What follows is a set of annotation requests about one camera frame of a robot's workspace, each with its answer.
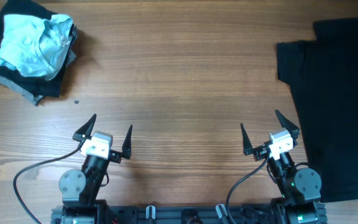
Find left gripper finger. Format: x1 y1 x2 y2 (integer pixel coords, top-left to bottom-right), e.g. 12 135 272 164
75 114 97 137
122 125 132 159

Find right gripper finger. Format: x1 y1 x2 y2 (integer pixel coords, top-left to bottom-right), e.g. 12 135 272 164
275 110 300 134
241 123 254 153

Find black t-shirt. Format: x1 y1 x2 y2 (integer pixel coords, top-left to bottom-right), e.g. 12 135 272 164
276 17 358 202

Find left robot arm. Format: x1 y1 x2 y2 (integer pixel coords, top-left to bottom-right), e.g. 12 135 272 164
51 114 132 224

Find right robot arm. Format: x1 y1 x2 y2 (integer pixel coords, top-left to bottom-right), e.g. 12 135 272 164
241 110 328 224

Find grey folded garment in pile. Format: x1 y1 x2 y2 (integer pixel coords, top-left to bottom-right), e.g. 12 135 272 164
0 50 76 105

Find light blue folded garment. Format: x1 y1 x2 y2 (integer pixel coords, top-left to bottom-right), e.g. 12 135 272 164
0 14 73 81

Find black folded garment in pile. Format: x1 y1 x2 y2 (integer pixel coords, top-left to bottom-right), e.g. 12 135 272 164
0 0 76 50

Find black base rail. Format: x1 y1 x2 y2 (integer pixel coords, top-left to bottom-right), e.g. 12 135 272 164
50 203 328 224

